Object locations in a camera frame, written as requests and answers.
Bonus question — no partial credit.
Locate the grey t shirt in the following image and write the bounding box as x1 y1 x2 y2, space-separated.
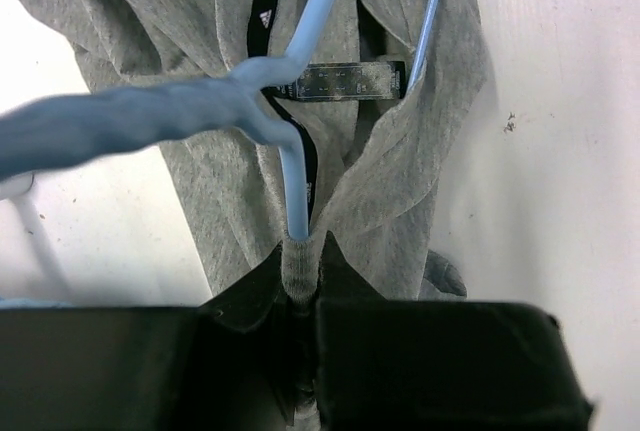
1 0 488 430

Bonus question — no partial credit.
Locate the light blue wire hanger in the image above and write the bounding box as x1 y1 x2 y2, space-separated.
0 0 454 245

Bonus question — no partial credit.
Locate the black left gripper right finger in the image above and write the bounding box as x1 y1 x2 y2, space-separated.
315 236 593 430

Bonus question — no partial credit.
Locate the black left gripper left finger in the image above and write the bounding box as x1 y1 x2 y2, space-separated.
1 249 290 430

